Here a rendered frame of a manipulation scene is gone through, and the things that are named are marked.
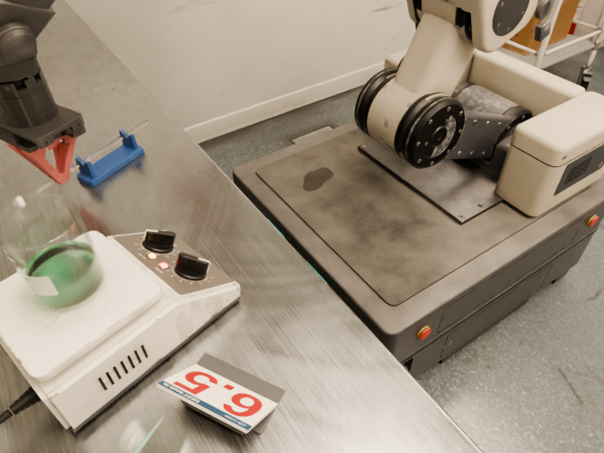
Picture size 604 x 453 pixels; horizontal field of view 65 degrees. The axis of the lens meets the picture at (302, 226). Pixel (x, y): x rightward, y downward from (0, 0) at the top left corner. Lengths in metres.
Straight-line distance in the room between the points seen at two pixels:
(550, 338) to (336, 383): 1.13
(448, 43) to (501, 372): 0.85
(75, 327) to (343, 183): 0.96
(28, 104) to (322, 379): 0.44
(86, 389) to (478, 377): 1.11
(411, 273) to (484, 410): 0.44
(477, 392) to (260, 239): 0.92
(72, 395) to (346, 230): 0.83
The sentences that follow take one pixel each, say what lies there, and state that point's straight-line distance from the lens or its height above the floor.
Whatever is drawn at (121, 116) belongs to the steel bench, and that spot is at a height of 0.75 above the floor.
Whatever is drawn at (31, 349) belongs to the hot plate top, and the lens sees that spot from 0.44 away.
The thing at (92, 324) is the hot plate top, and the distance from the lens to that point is 0.43.
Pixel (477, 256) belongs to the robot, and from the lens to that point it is 1.16.
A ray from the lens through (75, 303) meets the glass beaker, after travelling 0.44.
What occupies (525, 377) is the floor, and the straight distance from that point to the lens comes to 1.44.
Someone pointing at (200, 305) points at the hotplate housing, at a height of 0.79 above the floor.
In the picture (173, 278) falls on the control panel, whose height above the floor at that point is 0.81.
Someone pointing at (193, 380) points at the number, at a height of 0.77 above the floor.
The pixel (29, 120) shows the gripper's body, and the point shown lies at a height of 0.88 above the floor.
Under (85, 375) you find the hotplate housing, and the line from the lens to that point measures 0.44.
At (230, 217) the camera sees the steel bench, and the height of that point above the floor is 0.75.
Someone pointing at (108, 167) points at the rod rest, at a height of 0.76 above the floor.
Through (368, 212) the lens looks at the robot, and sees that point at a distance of 1.20.
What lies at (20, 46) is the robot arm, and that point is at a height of 0.98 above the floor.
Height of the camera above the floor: 1.16
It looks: 44 degrees down
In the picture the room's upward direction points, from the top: 1 degrees counter-clockwise
